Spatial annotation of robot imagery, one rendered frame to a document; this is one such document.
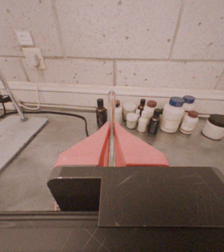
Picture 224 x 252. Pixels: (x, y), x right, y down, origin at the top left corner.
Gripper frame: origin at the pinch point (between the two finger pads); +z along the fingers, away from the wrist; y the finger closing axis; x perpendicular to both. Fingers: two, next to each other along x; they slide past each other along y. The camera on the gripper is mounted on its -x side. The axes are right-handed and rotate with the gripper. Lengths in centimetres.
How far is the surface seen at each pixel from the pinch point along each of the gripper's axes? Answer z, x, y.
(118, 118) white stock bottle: 32.5, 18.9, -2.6
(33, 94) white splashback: 52, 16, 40
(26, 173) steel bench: 11.6, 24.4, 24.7
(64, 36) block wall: 52, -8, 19
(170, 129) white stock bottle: 28.9, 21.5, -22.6
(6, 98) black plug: 49, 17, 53
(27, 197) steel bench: 5.2, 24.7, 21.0
